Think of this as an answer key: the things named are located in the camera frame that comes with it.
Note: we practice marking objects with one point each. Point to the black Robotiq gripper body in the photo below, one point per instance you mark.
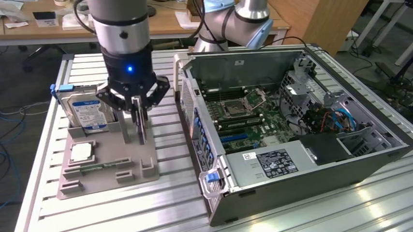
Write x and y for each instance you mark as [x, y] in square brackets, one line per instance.
[128, 67]

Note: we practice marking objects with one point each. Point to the hard disk with blue carrier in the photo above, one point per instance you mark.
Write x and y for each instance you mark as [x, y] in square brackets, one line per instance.
[85, 113]

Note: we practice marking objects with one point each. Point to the blue slot retention clip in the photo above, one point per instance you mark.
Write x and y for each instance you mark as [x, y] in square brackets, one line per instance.
[199, 124]
[203, 134]
[206, 146]

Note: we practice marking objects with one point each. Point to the grey parts rack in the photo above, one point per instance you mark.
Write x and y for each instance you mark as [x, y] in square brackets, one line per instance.
[110, 149]

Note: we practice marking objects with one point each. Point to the silver CPU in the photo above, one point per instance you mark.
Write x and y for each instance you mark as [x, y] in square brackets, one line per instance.
[81, 152]

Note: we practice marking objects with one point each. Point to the CPU socket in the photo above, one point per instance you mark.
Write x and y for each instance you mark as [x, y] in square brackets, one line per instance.
[235, 107]

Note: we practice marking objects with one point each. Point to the white tape dispenser box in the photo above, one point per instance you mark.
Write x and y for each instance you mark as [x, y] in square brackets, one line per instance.
[72, 23]

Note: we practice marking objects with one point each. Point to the white booklet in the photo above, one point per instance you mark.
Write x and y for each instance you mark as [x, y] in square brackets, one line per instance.
[187, 20]

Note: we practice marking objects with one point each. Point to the black office chair base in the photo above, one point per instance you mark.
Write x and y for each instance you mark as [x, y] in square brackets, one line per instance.
[388, 70]
[41, 54]

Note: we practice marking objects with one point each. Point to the green loose RAM stick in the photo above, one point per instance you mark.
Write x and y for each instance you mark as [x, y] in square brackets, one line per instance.
[96, 166]

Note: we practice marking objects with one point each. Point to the installed RAM stick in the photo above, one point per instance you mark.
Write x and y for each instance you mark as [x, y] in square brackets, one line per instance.
[239, 124]

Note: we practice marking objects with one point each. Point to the metal socket cover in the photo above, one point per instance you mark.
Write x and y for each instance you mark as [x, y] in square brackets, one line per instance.
[257, 95]

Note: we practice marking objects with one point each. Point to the long PCIe expansion slot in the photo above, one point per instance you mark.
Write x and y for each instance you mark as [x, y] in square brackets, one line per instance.
[235, 138]

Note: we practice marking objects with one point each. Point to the cardboard box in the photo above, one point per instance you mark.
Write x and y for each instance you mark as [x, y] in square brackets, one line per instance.
[192, 8]

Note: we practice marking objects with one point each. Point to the wooden desk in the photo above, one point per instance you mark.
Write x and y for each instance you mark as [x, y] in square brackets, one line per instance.
[39, 32]

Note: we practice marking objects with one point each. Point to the black and white box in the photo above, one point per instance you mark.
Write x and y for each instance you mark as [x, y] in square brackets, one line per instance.
[44, 19]

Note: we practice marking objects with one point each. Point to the tape roll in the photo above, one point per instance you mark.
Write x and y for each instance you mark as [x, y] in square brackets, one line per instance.
[60, 2]

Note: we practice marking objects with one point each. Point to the green motherboard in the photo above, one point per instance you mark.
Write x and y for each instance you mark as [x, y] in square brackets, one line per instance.
[274, 120]

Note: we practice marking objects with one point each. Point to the white paper label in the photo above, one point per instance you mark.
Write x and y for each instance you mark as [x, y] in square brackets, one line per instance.
[16, 24]

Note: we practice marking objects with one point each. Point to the metal drive cage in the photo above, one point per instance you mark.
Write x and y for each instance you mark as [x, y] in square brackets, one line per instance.
[297, 96]

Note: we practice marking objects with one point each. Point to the clear plastic bag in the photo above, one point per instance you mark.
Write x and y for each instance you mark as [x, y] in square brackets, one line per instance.
[11, 9]

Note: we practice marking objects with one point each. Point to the grey power supply unit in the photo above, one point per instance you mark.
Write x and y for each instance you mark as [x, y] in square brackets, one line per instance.
[258, 169]

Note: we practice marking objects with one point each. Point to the wooden cabinet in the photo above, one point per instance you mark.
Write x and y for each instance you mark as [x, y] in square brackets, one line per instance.
[322, 21]

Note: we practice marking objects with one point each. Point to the grey open PC case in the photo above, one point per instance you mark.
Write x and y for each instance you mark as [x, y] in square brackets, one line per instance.
[322, 183]

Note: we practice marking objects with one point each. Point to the metal disk bay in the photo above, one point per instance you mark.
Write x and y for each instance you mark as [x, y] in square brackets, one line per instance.
[363, 142]

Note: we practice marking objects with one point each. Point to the white table frame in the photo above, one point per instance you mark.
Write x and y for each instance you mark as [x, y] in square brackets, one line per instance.
[384, 14]

